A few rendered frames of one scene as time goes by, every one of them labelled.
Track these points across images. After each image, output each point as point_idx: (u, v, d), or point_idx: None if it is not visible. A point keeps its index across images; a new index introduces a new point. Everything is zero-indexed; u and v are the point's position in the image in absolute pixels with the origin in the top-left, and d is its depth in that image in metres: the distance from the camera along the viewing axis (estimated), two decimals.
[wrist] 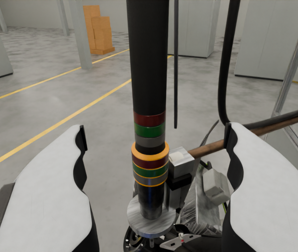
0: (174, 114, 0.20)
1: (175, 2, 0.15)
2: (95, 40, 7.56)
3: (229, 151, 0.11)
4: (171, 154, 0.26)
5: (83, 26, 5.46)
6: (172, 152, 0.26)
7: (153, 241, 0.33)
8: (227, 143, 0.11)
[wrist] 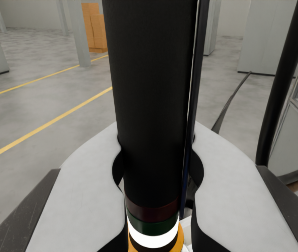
0: (181, 198, 0.11)
1: (202, 2, 0.06)
2: (94, 38, 7.42)
3: None
4: (185, 232, 0.17)
5: (82, 22, 5.32)
6: (185, 225, 0.18)
7: None
8: None
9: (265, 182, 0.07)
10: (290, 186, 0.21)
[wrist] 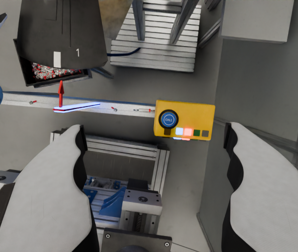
0: None
1: None
2: None
3: (229, 151, 0.11)
4: None
5: None
6: None
7: None
8: (227, 143, 0.11)
9: None
10: None
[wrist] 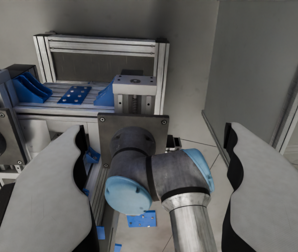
0: None
1: None
2: None
3: (229, 151, 0.11)
4: None
5: None
6: None
7: None
8: (227, 143, 0.11)
9: None
10: None
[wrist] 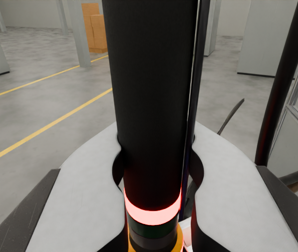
0: (181, 201, 0.11)
1: (202, 12, 0.06)
2: (94, 38, 7.43)
3: None
4: (184, 233, 0.17)
5: (82, 23, 5.33)
6: (185, 226, 0.18)
7: None
8: (185, 141, 0.11)
9: (265, 182, 0.07)
10: (289, 188, 0.21)
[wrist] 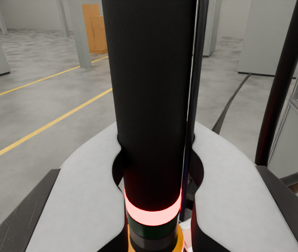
0: (181, 202, 0.11)
1: (200, 13, 0.07)
2: (94, 39, 7.44)
3: None
4: (185, 234, 0.17)
5: (82, 24, 5.34)
6: (185, 227, 0.18)
7: None
8: (185, 141, 0.11)
9: (265, 182, 0.07)
10: (289, 189, 0.21)
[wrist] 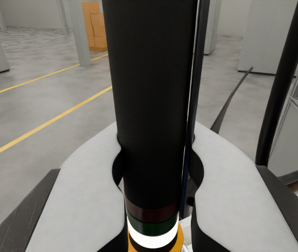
0: (181, 199, 0.11)
1: (202, 4, 0.06)
2: (94, 37, 7.41)
3: None
4: (184, 232, 0.17)
5: (82, 21, 5.31)
6: (185, 225, 0.18)
7: None
8: (185, 141, 0.11)
9: (265, 182, 0.07)
10: (290, 187, 0.21)
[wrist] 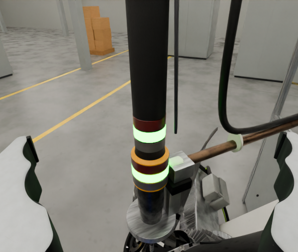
0: (174, 119, 0.19)
1: (175, 7, 0.15)
2: (94, 40, 7.56)
3: (279, 161, 0.10)
4: (171, 159, 0.25)
5: (83, 27, 5.47)
6: (172, 156, 0.26)
7: None
8: (278, 153, 0.10)
9: None
10: (249, 137, 0.30)
